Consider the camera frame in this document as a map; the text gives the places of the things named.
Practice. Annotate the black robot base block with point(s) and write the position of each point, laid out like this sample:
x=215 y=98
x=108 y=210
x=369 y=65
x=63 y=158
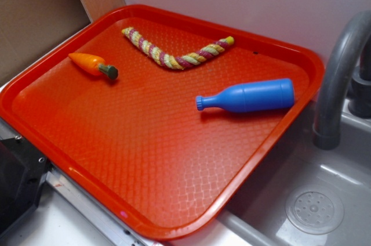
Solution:
x=23 y=174

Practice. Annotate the blue plastic bottle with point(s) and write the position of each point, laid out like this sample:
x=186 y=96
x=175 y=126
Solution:
x=255 y=96

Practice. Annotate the red plastic tray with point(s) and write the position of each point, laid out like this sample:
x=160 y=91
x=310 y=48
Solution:
x=138 y=144

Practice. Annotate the orange toy carrot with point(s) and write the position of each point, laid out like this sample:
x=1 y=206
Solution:
x=94 y=65

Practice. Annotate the grey plastic sink basin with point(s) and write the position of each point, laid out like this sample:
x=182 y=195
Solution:
x=302 y=195

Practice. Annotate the grey toy faucet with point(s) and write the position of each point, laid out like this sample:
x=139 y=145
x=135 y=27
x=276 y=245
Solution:
x=348 y=69

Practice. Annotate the brown cardboard panel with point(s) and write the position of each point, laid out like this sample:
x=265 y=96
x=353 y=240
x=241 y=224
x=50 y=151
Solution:
x=31 y=28

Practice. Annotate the aluminium frame rail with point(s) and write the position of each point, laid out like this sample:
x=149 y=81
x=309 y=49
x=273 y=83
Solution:
x=99 y=217

